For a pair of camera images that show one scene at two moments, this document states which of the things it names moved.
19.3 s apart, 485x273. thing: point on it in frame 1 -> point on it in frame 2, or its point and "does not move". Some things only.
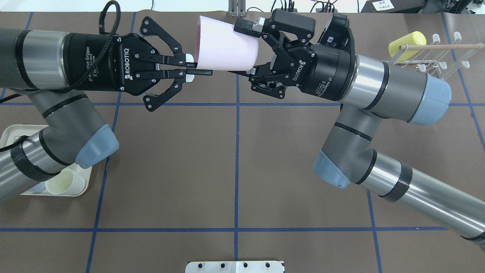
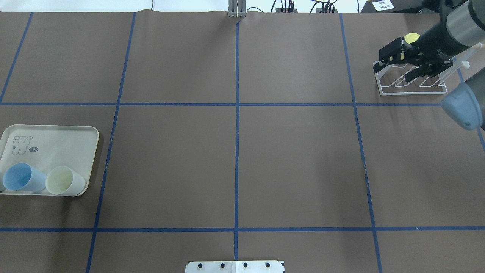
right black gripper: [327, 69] -> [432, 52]
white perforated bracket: [235, 267] does not move
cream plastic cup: [66, 182] does not move
